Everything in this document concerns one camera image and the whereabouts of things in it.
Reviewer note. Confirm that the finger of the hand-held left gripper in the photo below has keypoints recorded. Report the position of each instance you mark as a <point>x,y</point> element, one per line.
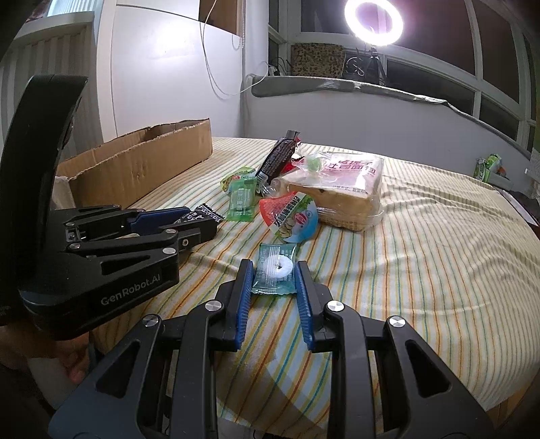
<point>190,238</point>
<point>156,216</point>

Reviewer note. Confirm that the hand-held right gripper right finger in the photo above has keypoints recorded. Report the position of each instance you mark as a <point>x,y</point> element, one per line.
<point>303,304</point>

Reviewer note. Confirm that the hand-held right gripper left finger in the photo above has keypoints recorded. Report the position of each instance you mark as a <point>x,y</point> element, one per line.
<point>245,295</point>

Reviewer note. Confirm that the small black snack packet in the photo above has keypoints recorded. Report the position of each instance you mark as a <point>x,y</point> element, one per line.
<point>202,212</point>

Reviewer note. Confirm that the teal mint candy packet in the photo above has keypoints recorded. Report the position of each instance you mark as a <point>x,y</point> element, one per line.
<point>274,266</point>

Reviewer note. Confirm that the cardboard box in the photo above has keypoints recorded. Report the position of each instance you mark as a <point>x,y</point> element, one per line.
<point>168,152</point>

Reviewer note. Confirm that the purple snack packet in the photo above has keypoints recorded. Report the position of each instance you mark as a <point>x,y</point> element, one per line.
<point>276,158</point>

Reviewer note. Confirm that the pink packet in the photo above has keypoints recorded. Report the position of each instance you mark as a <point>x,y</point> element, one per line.
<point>346,185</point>

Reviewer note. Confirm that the person's left hand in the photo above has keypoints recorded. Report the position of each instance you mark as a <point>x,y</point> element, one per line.
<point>76,363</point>

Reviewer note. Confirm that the green candy packet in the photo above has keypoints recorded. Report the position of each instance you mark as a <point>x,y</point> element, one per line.
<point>230,179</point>
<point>241,198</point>

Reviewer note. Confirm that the red and blue round packet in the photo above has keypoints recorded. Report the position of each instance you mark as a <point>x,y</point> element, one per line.
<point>291,215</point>

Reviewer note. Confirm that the red snack packet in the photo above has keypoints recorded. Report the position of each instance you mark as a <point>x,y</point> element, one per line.
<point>289,169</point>

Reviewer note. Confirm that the white ribbed panel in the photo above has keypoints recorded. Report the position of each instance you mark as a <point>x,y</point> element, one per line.
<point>33,59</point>

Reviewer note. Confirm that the grey window sill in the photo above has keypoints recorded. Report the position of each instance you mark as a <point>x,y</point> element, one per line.
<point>295,85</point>

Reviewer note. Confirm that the leopard print box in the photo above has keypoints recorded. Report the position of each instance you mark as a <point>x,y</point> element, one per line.
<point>316,59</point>

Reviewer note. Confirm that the green snack bag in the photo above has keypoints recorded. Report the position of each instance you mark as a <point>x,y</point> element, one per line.
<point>489,162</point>

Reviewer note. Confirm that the black tripod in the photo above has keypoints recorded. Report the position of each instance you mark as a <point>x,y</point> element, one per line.
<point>373,63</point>

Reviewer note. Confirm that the window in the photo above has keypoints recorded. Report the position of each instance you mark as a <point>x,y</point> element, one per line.
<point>476,63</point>

